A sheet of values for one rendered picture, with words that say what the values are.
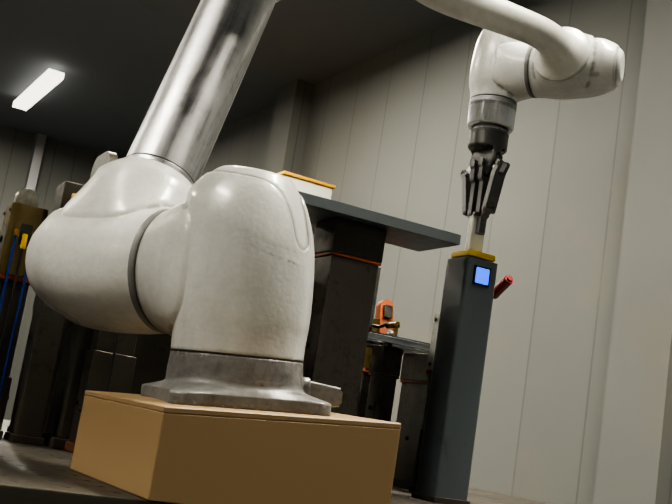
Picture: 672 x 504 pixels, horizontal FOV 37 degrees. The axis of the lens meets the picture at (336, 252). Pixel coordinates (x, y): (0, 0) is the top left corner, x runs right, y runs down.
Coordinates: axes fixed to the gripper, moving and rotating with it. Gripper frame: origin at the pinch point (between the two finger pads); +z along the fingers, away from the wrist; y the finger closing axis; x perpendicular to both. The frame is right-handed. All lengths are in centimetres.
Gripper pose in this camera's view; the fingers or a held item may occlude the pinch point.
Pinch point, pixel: (475, 235)
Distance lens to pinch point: 191.6
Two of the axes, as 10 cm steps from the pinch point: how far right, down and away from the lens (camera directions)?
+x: -8.8, -2.2, -4.3
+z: -1.5, 9.7, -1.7
